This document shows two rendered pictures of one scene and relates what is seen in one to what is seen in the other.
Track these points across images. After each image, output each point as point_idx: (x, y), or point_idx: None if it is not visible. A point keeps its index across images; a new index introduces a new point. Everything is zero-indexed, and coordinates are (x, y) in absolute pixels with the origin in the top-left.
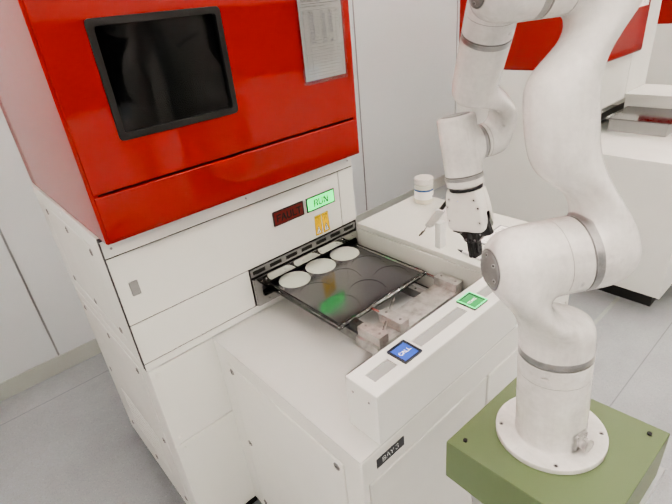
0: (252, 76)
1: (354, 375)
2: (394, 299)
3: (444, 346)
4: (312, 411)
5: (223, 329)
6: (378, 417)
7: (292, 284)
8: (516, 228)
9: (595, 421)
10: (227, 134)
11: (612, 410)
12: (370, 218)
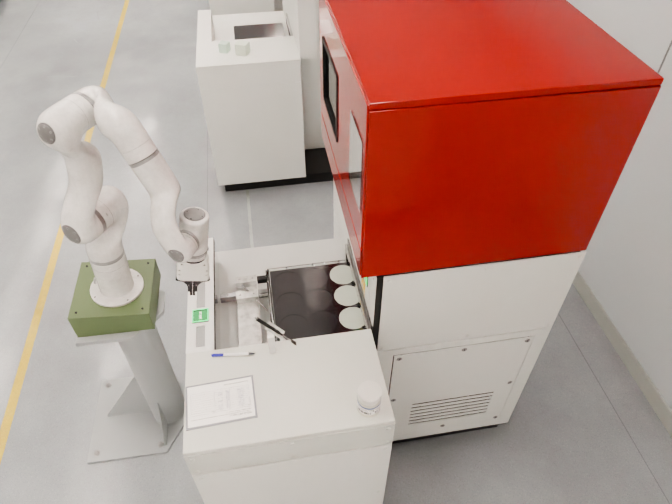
0: (340, 133)
1: (209, 240)
2: (265, 309)
3: None
4: (239, 252)
5: (342, 242)
6: None
7: (336, 270)
8: (106, 188)
9: (99, 301)
10: (335, 148)
11: (95, 315)
12: (369, 342)
